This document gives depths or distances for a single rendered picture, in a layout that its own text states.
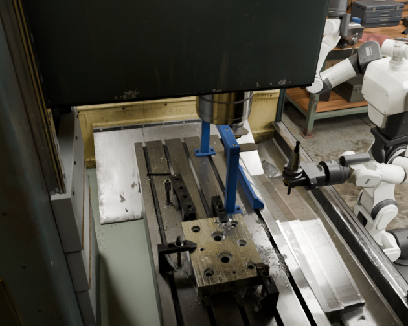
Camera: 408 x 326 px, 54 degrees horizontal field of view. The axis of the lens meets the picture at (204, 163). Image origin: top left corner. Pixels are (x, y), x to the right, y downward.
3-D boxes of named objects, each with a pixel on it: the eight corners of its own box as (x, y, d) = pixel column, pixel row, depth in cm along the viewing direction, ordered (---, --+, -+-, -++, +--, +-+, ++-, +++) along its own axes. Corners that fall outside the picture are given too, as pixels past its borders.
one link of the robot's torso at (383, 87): (407, 101, 198) (418, 31, 176) (457, 136, 172) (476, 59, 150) (351, 117, 196) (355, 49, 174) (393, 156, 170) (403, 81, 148)
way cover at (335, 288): (279, 181, 227) (283, 158, 217) (366, 321, 156) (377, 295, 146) (228, 187, 221) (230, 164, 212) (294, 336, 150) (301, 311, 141)
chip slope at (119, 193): (243, 149, 252) (247, 113, 237) (286, 226, 197) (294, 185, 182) (98, 166, 235) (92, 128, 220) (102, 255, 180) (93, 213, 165)
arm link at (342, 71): (311, 92, 203) (353, 70, 195) (313, 103, 192) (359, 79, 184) (300, 74, 199) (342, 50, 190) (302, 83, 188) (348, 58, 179)
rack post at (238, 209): (239, 206, 167) (244, 146, 150) (243, 214, 163) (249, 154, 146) (215, 209, 165) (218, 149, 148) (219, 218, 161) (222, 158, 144)
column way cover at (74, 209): (98, 219, 159) (76, 103, 129) (101, 326, 121) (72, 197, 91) (85, 221, 158) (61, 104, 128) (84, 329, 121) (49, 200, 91)
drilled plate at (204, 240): (239, 222, 153) (241, 213, 150) (266, 284, 131) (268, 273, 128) (181, 231, 149) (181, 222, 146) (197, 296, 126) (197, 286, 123)
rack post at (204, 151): (213, 149, 202) (215, 95, 185) (215, 154, 198) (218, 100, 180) (193, 151, 200) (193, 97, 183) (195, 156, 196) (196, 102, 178)
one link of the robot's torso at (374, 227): (367, 240, 246) (381, 180, 217) (386, 265, 230) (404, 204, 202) (344, 246, 244) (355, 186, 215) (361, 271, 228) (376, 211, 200)
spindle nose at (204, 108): (192, 101, 121) (192, 63, 114) (244, 99, 123) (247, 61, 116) (198, 127, 108) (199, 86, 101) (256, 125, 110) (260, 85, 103)
